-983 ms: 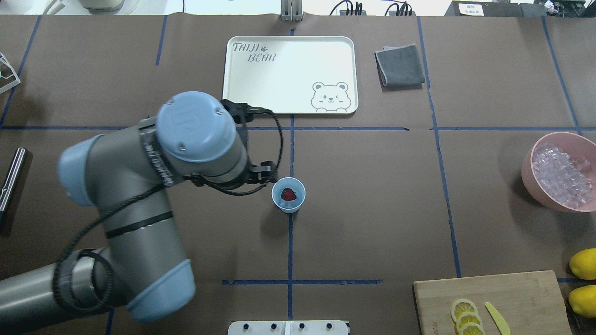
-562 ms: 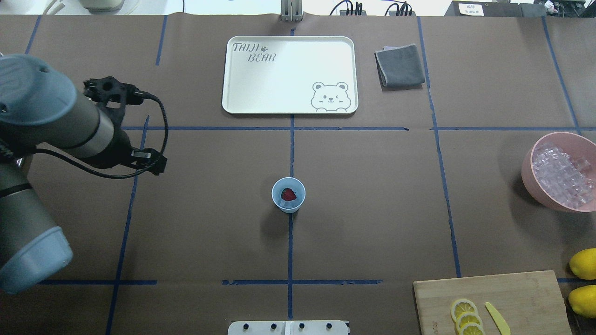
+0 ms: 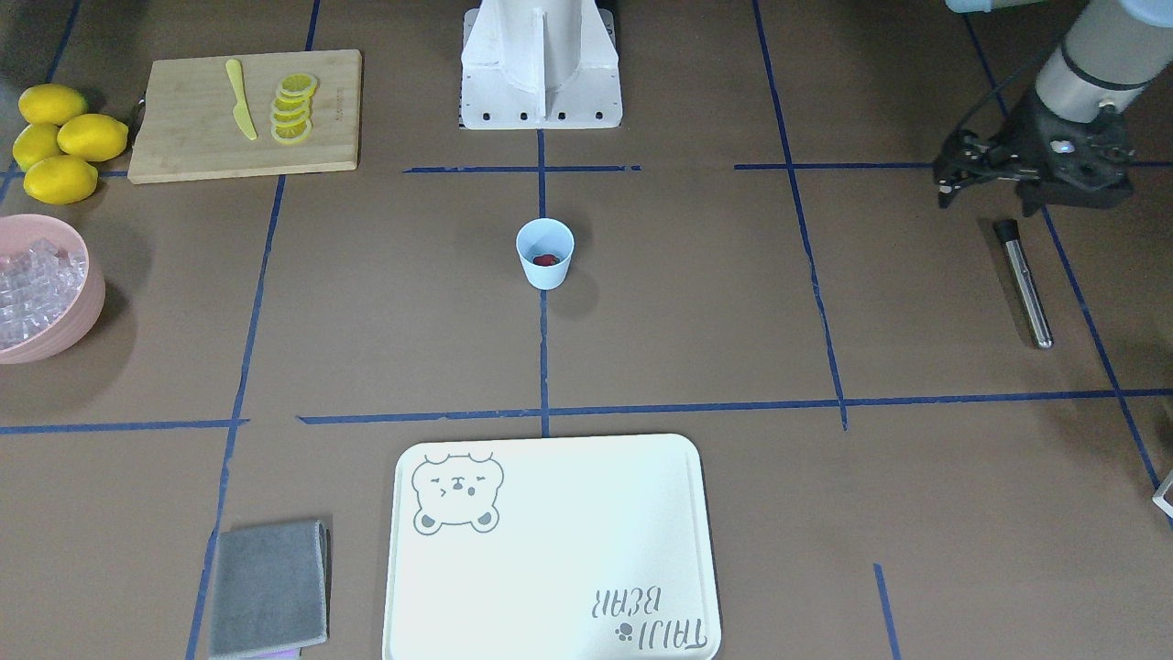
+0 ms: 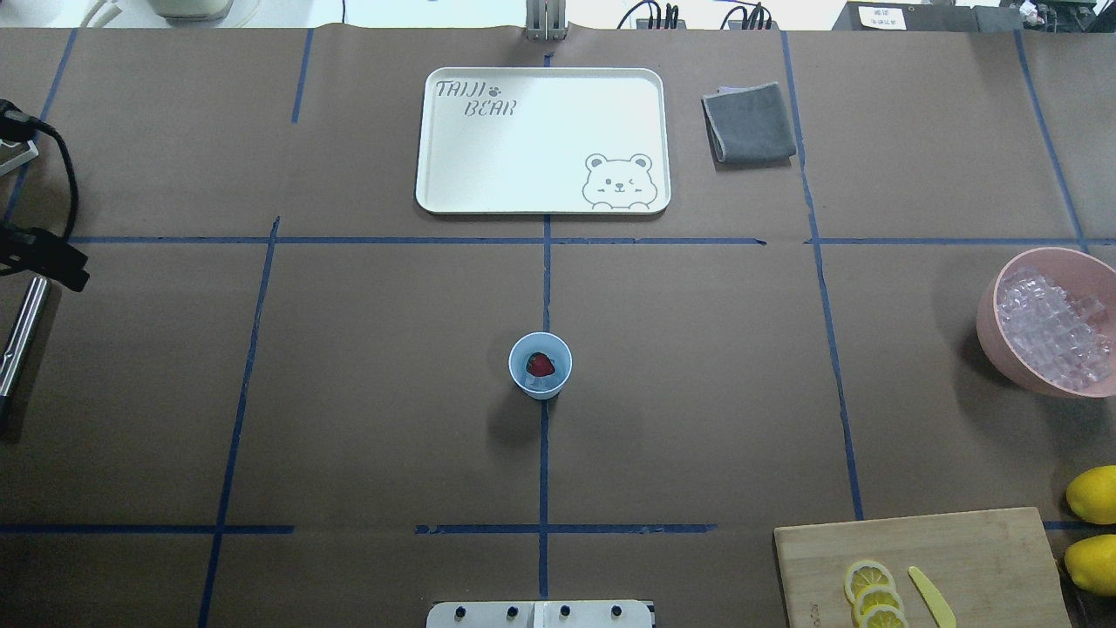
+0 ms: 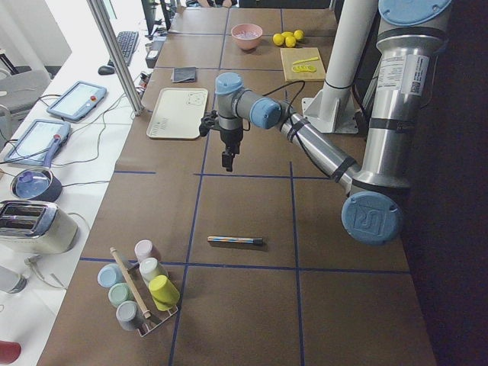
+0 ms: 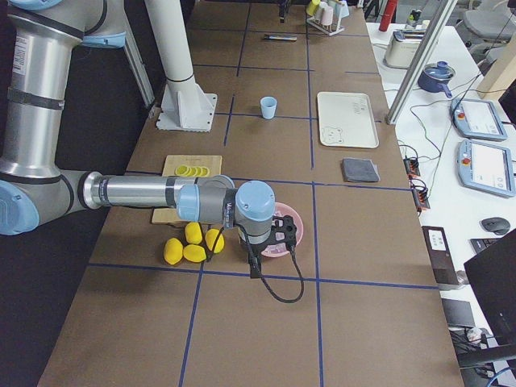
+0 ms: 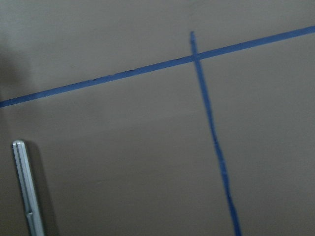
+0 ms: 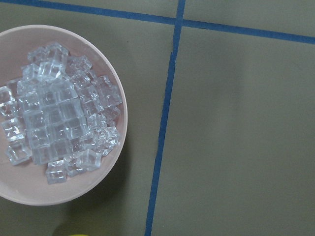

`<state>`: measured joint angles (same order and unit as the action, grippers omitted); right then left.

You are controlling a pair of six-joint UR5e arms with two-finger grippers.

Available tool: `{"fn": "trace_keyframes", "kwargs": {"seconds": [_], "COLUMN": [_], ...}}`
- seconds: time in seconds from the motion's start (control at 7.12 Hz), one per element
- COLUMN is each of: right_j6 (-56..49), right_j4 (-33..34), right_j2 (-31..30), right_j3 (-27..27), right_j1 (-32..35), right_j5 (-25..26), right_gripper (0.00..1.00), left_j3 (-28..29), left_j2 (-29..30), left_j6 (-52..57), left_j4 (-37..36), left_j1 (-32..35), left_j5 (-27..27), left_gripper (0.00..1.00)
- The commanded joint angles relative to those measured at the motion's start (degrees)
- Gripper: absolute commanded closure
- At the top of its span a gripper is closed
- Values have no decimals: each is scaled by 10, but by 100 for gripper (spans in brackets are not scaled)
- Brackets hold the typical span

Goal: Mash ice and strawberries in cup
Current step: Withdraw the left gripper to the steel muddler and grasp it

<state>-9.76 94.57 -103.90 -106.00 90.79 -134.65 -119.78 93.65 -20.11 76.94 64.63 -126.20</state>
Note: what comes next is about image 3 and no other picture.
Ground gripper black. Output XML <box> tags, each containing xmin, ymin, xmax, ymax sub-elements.
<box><xmin>933</xmin><ymin>89</ymin><xmax>1135</xmax><ymax>217</ymax></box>

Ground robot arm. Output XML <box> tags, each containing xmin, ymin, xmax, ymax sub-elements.
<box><xmin>933</xmin><ymin>1</ymin><xmax>1172</xmax><ymax>216</ymax></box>

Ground light blue cup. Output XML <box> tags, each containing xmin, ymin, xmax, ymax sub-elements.
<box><xmin>515</xmin><ymin>217</ymin><xmax>576</xmax><ymax>290</ymax></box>

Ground pink bowl of ice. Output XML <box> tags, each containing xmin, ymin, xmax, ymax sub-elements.
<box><xmin>1</xmin><ymin>215</ymin><xmax>106</xmax><ymax>365</ymax></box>

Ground cream bear tray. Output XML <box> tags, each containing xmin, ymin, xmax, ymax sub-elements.
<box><xmin>381</xmin><ymin>434</ymin><xmax>723</xmax><ymax>659</ymax></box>

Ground lemon slices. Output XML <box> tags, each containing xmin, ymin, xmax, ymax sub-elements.
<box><xmin>269</xmin><ymin>72</ymin><xmax>319</xmax><ymax>147</ymax></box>

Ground yellow plastic knife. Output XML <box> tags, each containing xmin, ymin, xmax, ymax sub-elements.
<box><xmin>224</xmin><ymin>59</ymin><xmax>258</xmax><ymax>141</ymax></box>

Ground wooden cutting board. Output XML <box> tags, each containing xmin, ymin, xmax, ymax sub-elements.
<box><xmin>126</xmin><ymin>49</ymin><xmax>362</xmax><ymax>184</ymax></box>

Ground grey folded cloth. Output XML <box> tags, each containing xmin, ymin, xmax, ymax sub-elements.
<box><xmin>208</xmin><ymin>519</ymin><xmax>328</xmax><ymax>659</ymax></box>

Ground whole lemon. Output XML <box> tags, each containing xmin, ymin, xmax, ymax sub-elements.
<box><xmin>23</xmin><ymin>155</ymin><xmax>99</xmax><ymax>205</ymax></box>
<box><xmin>56</xmin><ymin>114</ymin><xmax>129</xmax><ymax>162</ymax></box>
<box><xmin>16</xmin><ymin>83</ymin><xmax>89</xmax><ymax>127</ymax></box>
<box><xmin>12</xmin><ymin>124</ymin><xmax>63</xmax><ymax>171</ymax></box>

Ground white wire cup rack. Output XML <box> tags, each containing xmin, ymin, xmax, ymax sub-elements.
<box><xmin>1151</xmin><ymin>471</ymin><xmax>1173</xmax><ymax>520</ymax></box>

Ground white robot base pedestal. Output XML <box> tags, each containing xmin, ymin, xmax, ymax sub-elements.
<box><xmin>457</xmin><ymin>1</ymin><xmax>624</xmax><ymax>130</ymax></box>

